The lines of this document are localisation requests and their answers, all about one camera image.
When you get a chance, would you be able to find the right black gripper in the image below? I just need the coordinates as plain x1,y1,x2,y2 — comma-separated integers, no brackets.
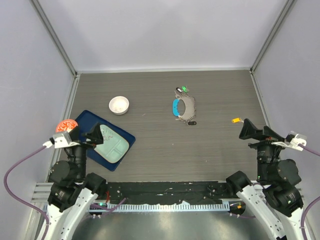
238,117,288,181

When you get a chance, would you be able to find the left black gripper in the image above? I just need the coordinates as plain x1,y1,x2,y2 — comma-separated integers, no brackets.
69,121,103,179

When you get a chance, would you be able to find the blue keyring with keys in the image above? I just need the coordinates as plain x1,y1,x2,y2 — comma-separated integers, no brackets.
171,86,197,125

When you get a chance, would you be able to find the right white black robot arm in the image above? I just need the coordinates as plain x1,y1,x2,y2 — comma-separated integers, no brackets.
225,117,310,240

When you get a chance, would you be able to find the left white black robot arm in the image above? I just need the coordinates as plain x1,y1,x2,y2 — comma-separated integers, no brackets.
37,123,107,240

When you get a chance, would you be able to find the dark blue tray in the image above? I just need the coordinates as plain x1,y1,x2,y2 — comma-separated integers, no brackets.
75,110,136,172

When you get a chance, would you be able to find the orange patterned bowl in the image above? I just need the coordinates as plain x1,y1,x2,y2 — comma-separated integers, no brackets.
55,119,78,133

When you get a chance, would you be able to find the yellow tagged key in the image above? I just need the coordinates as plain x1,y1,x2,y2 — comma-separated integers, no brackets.
231,117,244,124

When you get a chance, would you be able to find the pale green divided plate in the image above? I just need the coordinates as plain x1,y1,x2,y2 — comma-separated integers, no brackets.
94,124,130,164

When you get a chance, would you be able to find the white round bowl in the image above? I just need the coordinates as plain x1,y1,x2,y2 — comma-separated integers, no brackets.
108,96,130,115

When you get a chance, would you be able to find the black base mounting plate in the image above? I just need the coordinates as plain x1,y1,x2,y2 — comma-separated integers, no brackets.
101,181,237,205

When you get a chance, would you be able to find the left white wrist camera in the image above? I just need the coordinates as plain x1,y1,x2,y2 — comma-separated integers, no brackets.
42,131,74,149

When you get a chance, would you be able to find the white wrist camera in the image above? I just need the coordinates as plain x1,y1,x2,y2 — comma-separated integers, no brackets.
42,131,74,149
271,131,307,152

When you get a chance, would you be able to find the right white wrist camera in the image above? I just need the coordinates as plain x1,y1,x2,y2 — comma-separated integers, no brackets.
271,131,307,152

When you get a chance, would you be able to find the white slotted cable duct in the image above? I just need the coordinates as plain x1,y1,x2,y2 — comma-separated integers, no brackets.
113,201,230,213

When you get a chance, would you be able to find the aluminium frame rail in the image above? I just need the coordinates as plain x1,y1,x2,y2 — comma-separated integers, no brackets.
31,181,313,240

